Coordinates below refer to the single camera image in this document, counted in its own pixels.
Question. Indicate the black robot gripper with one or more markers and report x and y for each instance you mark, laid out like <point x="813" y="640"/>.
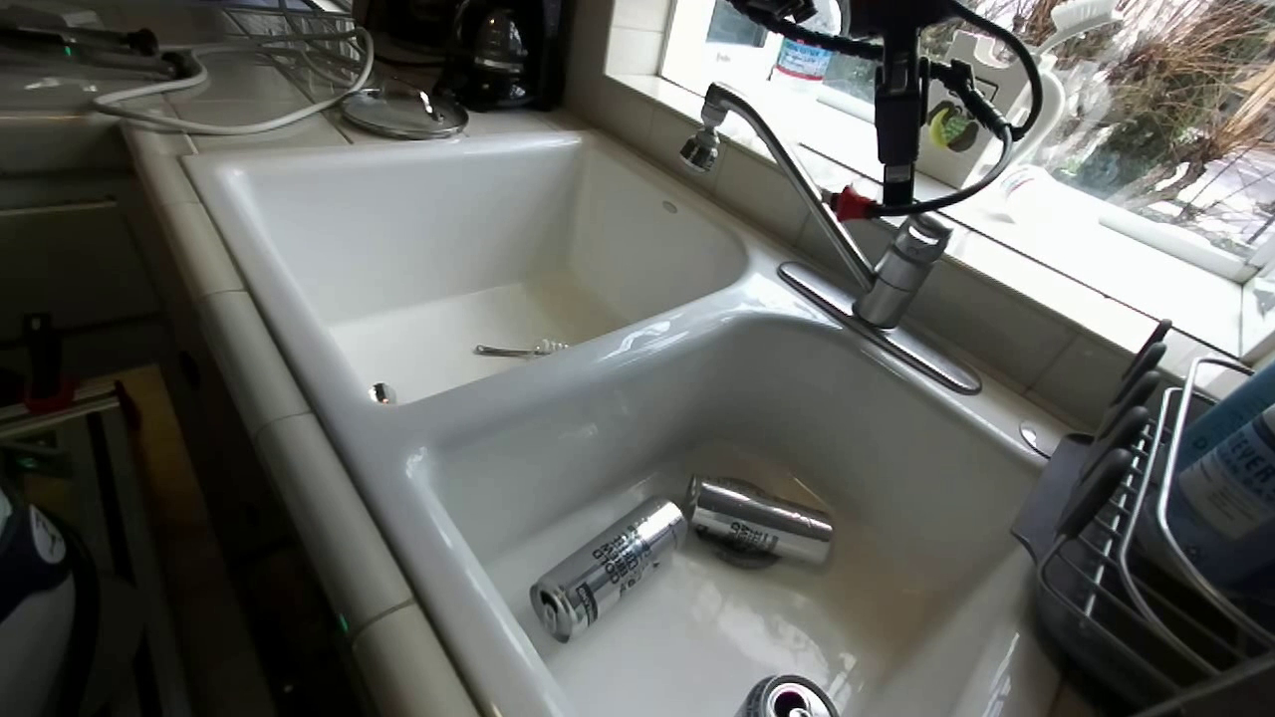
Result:
<point x="897" y="16"/>

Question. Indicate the chrome single-lever faucet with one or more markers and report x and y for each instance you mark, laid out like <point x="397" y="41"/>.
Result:
<point x="887" y="291"/>

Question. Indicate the white carton with green logo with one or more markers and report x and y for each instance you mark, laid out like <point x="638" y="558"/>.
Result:
<point x="950" y="162"/>

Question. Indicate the clear plastic water bottle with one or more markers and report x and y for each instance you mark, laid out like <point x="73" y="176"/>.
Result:
<point x="808" y="60"/>

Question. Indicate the white translucent jug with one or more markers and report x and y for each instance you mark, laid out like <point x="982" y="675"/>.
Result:
<point x="1061" y="122"/>

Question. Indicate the plain shiny silver can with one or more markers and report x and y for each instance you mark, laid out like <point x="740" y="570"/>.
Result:
<point x="758" y="521"/>

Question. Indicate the black coffee maker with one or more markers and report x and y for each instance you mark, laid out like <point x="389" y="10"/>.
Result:
<point x="493" y="60"/>

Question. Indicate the blue plastic container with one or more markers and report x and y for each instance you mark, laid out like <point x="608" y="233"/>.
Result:
<point x="1238" y="392"/>

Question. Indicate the glass pot lid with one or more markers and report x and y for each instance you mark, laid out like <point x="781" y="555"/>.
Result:
<point x="401" y="119"/>

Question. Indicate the white double basin sink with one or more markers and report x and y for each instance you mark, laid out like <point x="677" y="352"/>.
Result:
<point x="401" y="213"/>

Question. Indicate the dark bottle with label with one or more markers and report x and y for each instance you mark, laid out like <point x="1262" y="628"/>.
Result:
<point x="1238" y="521"/>

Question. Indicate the silver can with print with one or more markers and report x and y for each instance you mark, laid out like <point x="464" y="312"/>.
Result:
<point x="603" y="565"/>

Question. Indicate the sink drain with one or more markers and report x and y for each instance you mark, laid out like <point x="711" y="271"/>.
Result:
<point x="781" y="699"/>

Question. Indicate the black metal bar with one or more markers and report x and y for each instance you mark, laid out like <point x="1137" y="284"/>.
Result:
<point x="122" y="41"/>

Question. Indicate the white and dark round object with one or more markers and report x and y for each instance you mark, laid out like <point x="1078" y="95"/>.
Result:
<point x="27" y="599"/>

